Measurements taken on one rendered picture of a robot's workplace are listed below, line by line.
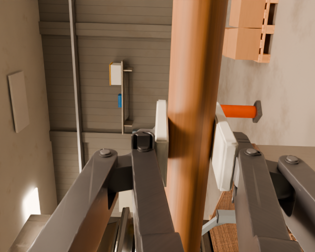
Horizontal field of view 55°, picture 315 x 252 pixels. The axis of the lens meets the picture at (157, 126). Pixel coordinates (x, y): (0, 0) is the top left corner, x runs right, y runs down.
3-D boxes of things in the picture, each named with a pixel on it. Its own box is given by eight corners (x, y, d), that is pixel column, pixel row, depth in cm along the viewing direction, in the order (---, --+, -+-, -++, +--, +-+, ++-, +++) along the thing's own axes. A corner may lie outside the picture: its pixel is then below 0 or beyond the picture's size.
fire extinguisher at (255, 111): (257, 97, 377) (204, 96, 377) (264, 103, 350) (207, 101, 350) (253, 119, 386) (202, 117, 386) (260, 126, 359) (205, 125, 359)
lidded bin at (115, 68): (123, 62, 775) (111, 62, 775) (121, 64, 735) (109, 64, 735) (123, 82, 792) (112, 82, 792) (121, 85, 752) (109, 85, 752)
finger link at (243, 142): (243, 173, 14) (307, 176, 14) (225, 130, 19) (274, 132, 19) (239, 199, 15) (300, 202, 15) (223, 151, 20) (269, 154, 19)
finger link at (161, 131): (166, 189, 17) (152, 189, 17) (165, 136, 23) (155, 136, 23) (168, 141, 16) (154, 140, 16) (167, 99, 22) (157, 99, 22)
